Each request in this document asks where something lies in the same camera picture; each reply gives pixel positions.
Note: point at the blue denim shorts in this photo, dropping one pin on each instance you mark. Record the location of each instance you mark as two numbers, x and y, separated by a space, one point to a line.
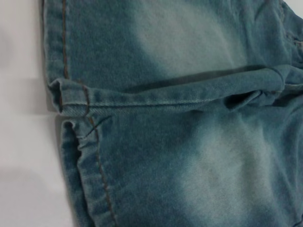
165 146

